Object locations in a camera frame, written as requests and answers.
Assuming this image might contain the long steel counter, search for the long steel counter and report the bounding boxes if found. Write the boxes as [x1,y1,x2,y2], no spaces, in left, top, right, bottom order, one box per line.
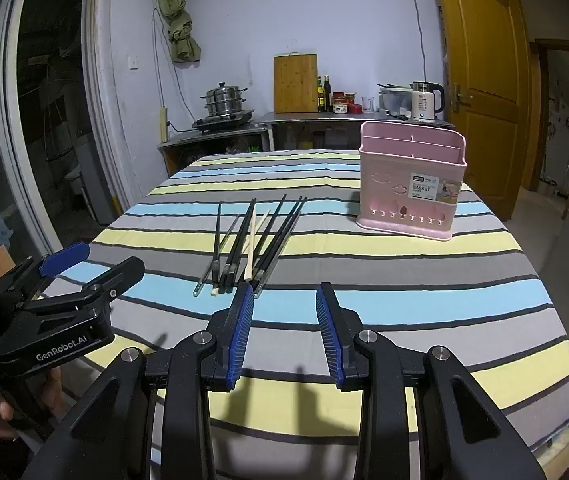
[253,110,457,153]

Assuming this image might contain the steel steamer pot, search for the steel steamer pot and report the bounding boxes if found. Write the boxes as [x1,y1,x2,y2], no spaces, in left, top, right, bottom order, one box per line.
[205,82,248,119]

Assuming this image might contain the green hanging cloth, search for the green hanging cloth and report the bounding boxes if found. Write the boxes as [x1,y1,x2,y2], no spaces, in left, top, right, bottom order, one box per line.
[157,0,202,64]

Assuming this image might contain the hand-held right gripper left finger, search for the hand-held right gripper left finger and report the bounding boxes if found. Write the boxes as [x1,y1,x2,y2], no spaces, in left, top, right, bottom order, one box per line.
[22,282,256,480]

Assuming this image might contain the pink utensil basket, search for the pink utensil basket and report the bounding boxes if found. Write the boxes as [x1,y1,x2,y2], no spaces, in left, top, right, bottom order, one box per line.
[355,120,468,241]

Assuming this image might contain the brown framed doorway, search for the brown framed doorway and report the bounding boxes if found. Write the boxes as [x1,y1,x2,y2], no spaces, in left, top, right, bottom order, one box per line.
[521,37,569,201]

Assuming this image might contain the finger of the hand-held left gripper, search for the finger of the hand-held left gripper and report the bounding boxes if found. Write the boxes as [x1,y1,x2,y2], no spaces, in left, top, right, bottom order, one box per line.
[22,256,145,318]
[12,241,91,306]

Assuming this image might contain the wooden cutting board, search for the wooden cutting board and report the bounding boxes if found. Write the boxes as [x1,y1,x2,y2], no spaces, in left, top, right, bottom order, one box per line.
[273,53,319,114]

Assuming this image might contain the bundle of black chopsticks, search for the bundle of black chopsticks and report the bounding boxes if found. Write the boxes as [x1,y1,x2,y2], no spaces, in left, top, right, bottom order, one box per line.
[193,194,307,297]

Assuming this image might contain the low steel counter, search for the low steel counter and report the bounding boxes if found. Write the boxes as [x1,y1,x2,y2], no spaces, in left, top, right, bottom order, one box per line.
[157,125,271,177]

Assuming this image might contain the black gas stove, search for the black gas stove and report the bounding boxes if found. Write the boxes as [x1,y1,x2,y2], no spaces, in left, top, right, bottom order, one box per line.
[192,109,256,134]

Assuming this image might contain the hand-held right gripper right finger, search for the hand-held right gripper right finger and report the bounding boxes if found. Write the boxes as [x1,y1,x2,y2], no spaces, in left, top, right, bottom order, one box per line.
[315,282,547,480]

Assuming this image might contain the glass sliding door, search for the glass sliding door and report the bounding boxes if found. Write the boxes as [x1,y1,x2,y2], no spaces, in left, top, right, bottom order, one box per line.
[0,0,132,281]

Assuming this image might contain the wooden chopstick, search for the wooden chopstick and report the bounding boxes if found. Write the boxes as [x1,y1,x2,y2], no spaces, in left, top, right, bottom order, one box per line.
[244,204,258,282]
[210,211,270,296]

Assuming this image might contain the clear water pitcher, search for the clear water pitcher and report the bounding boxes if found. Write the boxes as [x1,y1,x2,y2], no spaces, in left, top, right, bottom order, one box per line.
[378,85,412,117]

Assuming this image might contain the striped tablecloth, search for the striped tablecloth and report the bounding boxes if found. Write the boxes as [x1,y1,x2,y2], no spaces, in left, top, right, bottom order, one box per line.
[39,149,569,480]

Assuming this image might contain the yellow wooden door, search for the yellow wooden door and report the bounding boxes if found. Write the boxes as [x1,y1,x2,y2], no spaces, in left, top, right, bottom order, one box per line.
[431,0,533,222]

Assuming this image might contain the black wall cable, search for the black wall cable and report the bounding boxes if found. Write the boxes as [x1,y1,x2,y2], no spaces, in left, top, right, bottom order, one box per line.
[403,0,448,64]

